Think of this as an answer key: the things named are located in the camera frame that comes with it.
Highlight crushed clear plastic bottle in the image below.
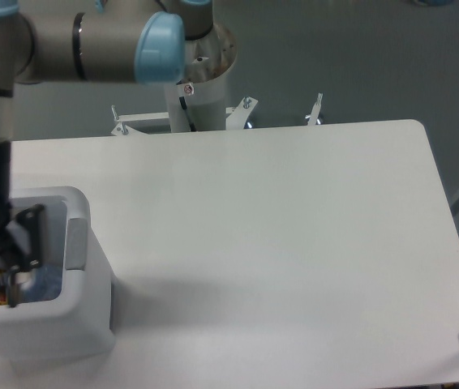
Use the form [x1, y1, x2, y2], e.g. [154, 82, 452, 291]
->
[15, 265, 62, 303]

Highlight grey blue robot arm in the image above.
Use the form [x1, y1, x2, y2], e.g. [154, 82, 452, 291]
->
[0, 1, 214, 306]

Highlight colourful trash in can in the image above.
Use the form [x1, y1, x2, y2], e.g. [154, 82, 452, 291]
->
[0, 268, 10, 306]

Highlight white trash can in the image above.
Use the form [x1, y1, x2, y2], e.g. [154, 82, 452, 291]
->
[0, 186, 115, 360]

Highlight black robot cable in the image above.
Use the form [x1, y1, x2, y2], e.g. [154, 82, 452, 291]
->
[178, 95, 198, 133]

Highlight white pedestal foot bracket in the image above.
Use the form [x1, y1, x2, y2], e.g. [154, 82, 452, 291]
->
[110, 92, 324, 136]

